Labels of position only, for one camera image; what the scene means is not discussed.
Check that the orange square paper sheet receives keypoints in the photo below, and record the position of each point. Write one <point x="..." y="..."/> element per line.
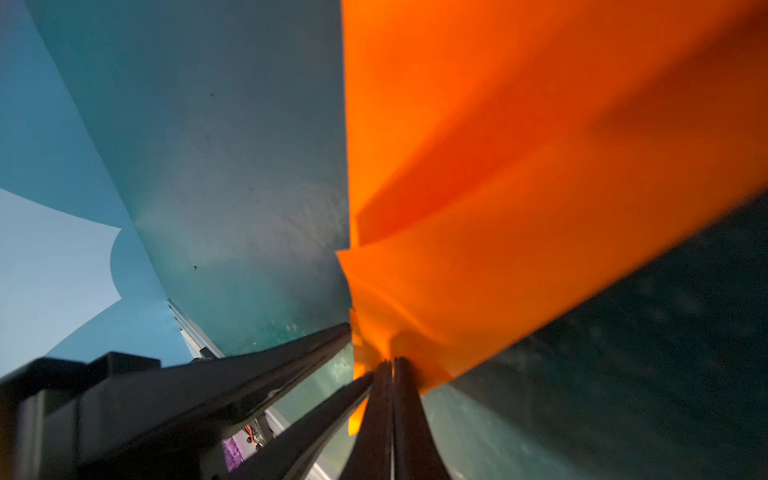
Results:
<point x="509" y="159"/>

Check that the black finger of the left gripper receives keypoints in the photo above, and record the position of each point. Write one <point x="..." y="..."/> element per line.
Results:
<point x="293" y="452"/>

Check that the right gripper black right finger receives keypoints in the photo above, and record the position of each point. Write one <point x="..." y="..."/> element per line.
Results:
<point x="415" y="453"/>

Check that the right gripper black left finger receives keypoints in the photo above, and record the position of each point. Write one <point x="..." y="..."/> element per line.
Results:
<point x="371" y="457"/>

